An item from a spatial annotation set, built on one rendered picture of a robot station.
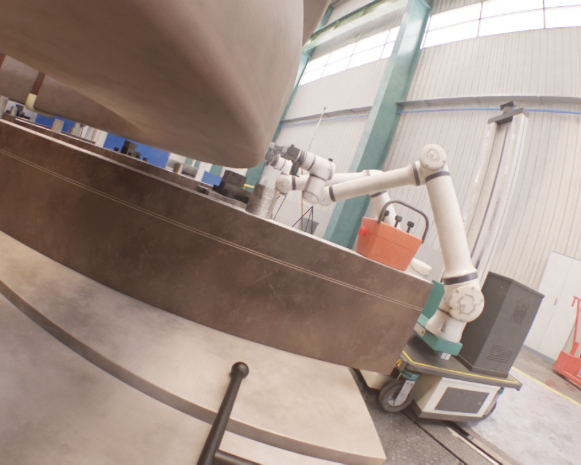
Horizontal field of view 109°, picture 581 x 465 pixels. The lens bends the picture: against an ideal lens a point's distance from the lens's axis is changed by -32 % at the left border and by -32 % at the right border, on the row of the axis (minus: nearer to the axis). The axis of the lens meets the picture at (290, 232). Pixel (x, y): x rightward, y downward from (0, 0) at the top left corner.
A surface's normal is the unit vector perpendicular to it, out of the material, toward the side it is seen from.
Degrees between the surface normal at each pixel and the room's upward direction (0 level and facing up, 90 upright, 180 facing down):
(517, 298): 90
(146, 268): 90
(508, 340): 90
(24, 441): 0
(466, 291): 92
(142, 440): 0
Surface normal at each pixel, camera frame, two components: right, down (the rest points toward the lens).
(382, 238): 0.12, 0.25
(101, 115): -0.30, -0.04
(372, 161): 0.45, 0.24
